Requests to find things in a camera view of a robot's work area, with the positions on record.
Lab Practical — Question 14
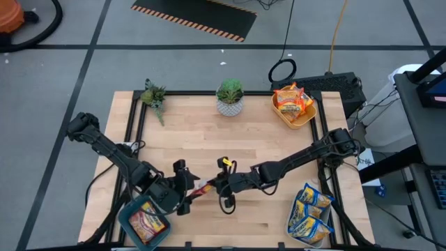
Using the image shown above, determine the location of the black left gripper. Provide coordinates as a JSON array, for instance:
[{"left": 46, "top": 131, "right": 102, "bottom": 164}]
[{"left": 149, "top": 159, "right": 202, "bottom": 216}]

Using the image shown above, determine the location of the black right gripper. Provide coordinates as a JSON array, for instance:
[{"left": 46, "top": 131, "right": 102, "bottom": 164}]
[{"left": 205, "top": 156, "right": 254, "bottom": 210}]

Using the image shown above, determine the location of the red ramen noodle pack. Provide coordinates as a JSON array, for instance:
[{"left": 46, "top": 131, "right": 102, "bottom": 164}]
[
  {"left": 128, "top": 201, "right": 167, "bottom": 245},
  {"left": 187, "top": 181, "right": 215, "bottom": 199}
]

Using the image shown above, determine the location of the blue soy sauce ramen pack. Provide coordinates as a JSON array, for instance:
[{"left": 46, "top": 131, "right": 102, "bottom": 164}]
[
  {"left": 295, "top": 182, "right": 335, "bottom": 209},
  {"left": 291, "top": 200, "right": 324, "bottom": 224},
  {"left": 287, "top": 215, "right": 335, "bottom": 245}
]

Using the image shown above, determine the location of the teal plastic bin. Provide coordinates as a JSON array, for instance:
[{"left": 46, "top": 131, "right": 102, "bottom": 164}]
[{"left": 117, "top": 193, "right": 172, "bottom": 251}]

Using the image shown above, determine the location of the succulent in white patterned pot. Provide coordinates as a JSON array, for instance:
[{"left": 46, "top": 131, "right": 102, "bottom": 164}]
[{"left": 215, "top": 77, "right": 245, "bottom": 118}]

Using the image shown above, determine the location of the small green succulent sprig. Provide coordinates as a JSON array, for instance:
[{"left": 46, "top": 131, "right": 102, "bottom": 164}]
[{"left": 139, "top": 78, "right": 167, "bottom": 127}]

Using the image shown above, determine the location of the yellow plastic bin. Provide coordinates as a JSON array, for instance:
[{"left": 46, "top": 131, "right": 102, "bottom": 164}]
[{"left": 271, "top": 84, "right": 318, "bottom": 130}]

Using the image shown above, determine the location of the light grey plastic bin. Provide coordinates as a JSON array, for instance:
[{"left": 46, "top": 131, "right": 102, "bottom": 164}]
[{"left": 284, "top": 190, "right": 332, "bottom": 249}]

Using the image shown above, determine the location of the white paper sheet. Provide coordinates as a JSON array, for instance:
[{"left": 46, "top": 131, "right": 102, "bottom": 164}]
[{"left": 354, "top": 149, "right": 383, "bottom": 188}]

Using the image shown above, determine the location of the black computer tower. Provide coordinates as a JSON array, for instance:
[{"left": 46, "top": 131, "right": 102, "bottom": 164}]
[{"left": 270, "top": 71, "right": 367, "bottom": 119}]

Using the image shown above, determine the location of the black hazard-striped floor mat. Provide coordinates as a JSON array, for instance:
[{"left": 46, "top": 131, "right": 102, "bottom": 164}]
[{"left": 130, "top": 0, "right": 258, "bottom": 43}]

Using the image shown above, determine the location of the black desk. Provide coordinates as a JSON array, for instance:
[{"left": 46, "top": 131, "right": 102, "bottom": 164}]
[{"left": 358, "top": 71, "right": 446, "bottom": 245}]

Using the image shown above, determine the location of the white waste bin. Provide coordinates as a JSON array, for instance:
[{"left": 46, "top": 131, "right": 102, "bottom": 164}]
[{"left": 358, "top": 63, "right": 442, "bottom": 147}]

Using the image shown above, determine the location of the black keyboard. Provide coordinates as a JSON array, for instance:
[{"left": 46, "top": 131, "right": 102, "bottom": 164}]
[{"left": 426, "top": 169, "right": 446, "bottom": 210}]

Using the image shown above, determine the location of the black monitor on desk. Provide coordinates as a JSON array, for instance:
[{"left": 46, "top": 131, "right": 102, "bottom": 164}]
[{"left": 416, "top": 75, "right": 446, "bottom": 108}]

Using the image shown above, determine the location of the black slanted pole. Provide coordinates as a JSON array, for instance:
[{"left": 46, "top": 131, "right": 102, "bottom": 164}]
[{"left": 407, "top": 47, "right": 446, "bottom": 84}]

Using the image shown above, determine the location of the orange shop vacuum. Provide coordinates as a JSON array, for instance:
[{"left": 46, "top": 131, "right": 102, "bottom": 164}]
[{"left": 0, "top": 0, "right": 25, "bottom": 35}]

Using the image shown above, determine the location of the black aluminium table frame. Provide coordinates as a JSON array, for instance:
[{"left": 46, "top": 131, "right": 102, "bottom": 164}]
[{"left": 116, "top": 89, "right": 341, "bottom": 249}]

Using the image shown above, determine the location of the black diagonal frame strut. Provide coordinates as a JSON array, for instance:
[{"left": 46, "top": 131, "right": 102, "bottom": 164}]
[
  {"left": 315, "top": 167, "right": 376, "bottom": 248},
  {"left": 83, "top": 181, "right": 133, "bottom": 245}
]

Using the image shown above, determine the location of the black hanging cable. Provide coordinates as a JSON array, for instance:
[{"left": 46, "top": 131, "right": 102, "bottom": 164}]
[{"left": 267, "top": 0, "right": 298, "bottom": 84}]

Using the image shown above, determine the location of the black floor cable bundle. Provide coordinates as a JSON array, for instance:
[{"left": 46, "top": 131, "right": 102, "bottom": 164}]
[{"left": 240, "top": 0, "right": 286, "bottom": 10}]

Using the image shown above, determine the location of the yellow hanging cable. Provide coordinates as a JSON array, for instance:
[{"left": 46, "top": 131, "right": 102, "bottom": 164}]
[{"left": 327, "top": 0, "right": 349, "bottom": 74}]

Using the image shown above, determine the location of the black vacuum hose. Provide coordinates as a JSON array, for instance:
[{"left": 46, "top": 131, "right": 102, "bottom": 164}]
[{"left": 0, "top": 0, "right": 63, "bottom": 54}]

